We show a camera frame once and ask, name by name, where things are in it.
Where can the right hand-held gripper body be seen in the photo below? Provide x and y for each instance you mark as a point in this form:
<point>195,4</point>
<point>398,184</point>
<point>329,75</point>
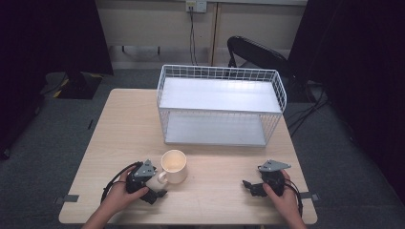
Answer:
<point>273,179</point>

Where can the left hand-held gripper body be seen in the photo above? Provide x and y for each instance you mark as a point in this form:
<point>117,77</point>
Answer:
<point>140,181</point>

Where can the cream ceramic cup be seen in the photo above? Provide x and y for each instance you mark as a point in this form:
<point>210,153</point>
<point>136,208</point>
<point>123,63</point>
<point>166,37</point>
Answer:
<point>176,175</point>

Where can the person's right hand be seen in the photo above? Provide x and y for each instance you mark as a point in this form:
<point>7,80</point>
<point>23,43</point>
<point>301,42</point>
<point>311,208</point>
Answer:
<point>286,202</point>

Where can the person's left hand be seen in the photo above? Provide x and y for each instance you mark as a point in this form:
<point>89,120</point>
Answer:
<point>119,197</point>

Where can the grey tape strip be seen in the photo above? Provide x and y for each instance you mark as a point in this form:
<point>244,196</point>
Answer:
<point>310,196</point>
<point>67,199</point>

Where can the small black floor marker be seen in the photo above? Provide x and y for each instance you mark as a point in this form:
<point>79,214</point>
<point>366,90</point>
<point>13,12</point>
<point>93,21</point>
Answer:
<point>90,124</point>

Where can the black stand base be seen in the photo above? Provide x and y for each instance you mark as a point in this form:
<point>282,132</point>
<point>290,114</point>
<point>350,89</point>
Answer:
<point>76,86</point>

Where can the black office chair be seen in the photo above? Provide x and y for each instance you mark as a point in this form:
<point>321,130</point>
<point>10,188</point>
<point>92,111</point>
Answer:
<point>258,54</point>

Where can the dark curtain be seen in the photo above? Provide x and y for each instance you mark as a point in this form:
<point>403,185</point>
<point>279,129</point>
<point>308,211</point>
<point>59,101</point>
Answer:
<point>359,79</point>

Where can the white wall socket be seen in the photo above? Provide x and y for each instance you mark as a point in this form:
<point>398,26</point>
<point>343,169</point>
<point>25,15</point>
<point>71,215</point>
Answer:
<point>196,5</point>

